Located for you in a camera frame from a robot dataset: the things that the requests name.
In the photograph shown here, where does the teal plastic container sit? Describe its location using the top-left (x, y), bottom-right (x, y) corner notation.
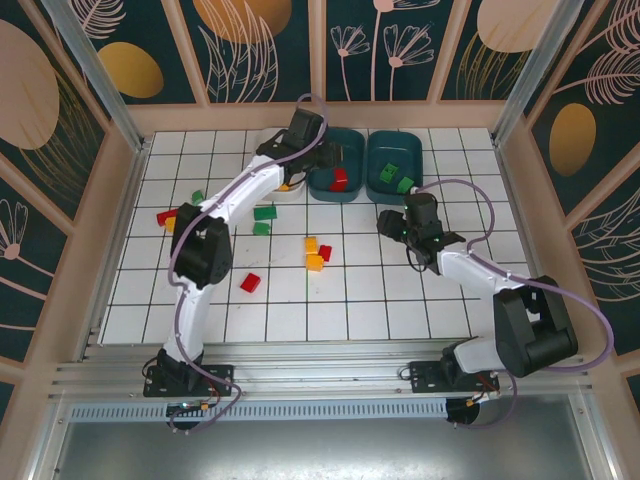
top-left (305, 126), bottom-right (366, 205)
top-left (366, 130), bottom-right (426, 205)

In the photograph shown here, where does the aluminium mounting rail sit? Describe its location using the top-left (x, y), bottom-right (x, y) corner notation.
top-left (49, 341), bottom-right (594, 401)

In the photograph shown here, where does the white plastic container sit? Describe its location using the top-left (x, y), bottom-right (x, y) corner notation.
top-left (256, 128), bottom-right (307, 202)

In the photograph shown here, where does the aluminium side rail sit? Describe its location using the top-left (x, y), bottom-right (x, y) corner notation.
top-left (492, 142), bottom-right (594, 364)
top-left (79, 142), bottom-right (151, 362)

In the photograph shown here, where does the perforated grey cable tray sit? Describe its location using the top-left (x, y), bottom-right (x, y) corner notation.
top-left (67, 399), bottom-right (450, 422)

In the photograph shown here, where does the aluminium frame post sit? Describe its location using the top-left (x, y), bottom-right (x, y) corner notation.
top-left (491, 0), bottom-right (572, 149)
top-left (53, 0), bottom-right (149, 154)

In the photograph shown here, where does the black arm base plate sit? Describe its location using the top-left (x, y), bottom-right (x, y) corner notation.
top-left (408, 359), bottom-right (501, 397)
top-left (143, 363), bottom-right (235, 400)

